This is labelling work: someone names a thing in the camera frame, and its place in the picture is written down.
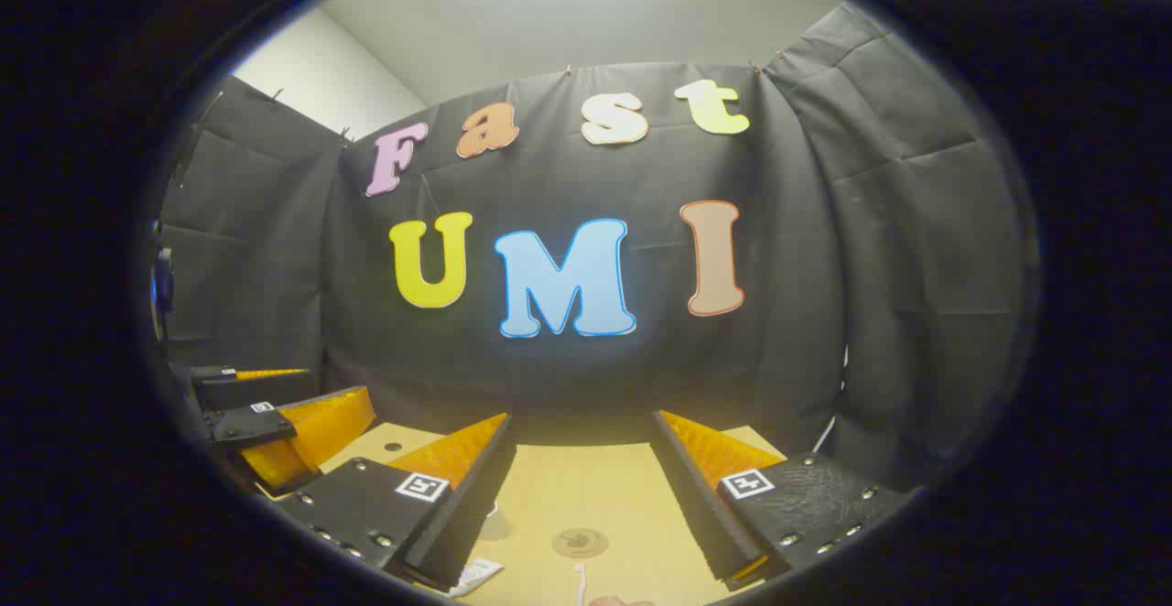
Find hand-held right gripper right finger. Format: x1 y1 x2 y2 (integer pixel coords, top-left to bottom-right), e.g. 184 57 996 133
650 409 919 591

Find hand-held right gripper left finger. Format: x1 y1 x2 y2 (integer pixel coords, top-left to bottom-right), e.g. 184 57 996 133
273 412 518 590

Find round cork coaster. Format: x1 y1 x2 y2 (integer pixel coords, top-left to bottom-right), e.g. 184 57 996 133
552 527 611 559

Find light wooden desktop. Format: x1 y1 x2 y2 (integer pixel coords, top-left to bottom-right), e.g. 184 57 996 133
256 421 788 606

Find black backdrop cloth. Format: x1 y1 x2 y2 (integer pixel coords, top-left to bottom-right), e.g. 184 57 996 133
151 2 1040 497

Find white cable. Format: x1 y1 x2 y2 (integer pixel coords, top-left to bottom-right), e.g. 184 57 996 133
813 345 849 453

